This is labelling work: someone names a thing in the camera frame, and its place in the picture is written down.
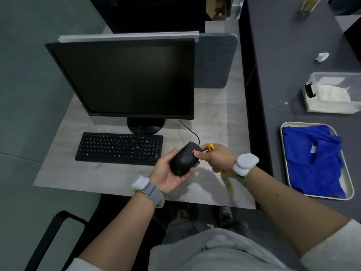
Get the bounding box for person's right hand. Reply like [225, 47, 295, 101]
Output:
[195, 144, 237, 178]

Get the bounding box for person's left hand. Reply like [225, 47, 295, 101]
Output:
[149, 148, 196, 195]

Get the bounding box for black computer mouse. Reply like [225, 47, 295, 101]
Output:
[170, 141, 203, 177]

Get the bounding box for yellow-handled cleaning brush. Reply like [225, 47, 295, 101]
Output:
[208, 143, 236, 197]

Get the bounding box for person's left forearm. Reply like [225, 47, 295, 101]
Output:
[77, 192, 156, 263]

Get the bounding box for person's right forearm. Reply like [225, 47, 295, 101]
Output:
[244, 166, 351, 258]

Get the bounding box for black round monitor stand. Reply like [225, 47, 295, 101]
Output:
[127, 117, 166, 136]

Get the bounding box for grey left wristband with white tracker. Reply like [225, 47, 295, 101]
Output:
[130, 176, 166, 208]

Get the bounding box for grey wristband with white tracker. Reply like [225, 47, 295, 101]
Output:
[231, 153, 259, 187]
[130, 176, 166, 208]

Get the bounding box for grey right wristband with white tracker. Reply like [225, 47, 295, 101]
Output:
[231, 153, 259, 187]

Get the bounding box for black computer keyboard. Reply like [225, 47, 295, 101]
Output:
[75, 132, 164, 166]

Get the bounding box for person's right shoe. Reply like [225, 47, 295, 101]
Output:
[219, 206, 233, 227]

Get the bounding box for grey trousers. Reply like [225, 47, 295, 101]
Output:
[162, 219, 249, 246]

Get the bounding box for black computer monitor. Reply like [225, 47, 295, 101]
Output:
[45, 38, 196, 120]

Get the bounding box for blue-grey desk divider panel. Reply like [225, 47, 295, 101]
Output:
[194, 34, 238, 89]

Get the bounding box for grey sweatshirt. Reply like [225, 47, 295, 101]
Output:
[65, 219, 361, 271]

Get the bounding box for blue microfibre cloth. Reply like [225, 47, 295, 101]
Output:
[282, 125, 347, 198]

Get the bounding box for white flat board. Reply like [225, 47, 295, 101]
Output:
[58, 31, 200, 43]

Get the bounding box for clear plastic container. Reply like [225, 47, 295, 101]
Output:
[301, 72, 361, 114]

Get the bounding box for black chair armrest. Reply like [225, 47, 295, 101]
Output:
[24, 211, 88, 271]

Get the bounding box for black partition panel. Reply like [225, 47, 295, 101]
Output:
[88, 0, 208, 34]

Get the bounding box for white cloth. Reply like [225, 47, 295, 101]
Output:
[316, 84, 352, 103]

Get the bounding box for brown cardboard box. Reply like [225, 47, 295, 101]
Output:
[205, 0, 232, 20]

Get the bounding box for cream rectangular tray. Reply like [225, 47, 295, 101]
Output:
[279, 121, 355, 201]

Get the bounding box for clear bottle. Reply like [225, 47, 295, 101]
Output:
[300, 0, 322, 15]

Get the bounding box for black box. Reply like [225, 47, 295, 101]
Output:
[343, 22, 361, 63]

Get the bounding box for black mouse cable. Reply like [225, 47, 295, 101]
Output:
[178, 119, 201, 146]

